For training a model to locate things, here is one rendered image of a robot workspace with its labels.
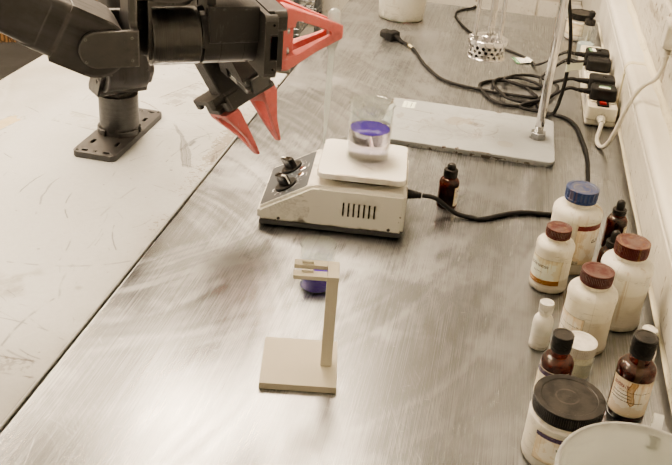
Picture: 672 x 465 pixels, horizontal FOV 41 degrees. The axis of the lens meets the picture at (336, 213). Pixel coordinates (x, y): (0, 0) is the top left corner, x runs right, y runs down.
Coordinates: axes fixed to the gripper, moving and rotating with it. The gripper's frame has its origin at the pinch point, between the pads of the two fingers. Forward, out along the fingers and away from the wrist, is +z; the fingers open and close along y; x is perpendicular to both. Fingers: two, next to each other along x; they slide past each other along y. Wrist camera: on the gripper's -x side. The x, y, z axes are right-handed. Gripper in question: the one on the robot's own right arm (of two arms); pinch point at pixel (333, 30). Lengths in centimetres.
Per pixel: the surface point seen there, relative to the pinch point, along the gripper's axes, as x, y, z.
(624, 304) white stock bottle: 27.9, -18.8, 31.5
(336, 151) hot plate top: 23.4, 18.9, 9.7
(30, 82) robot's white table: 33, 77, -27
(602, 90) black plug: 26, 40, 71
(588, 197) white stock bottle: 21.0, -5.5, 34.1
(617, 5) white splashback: 21, 78, 101
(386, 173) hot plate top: 23.4, 10.8, 13.7
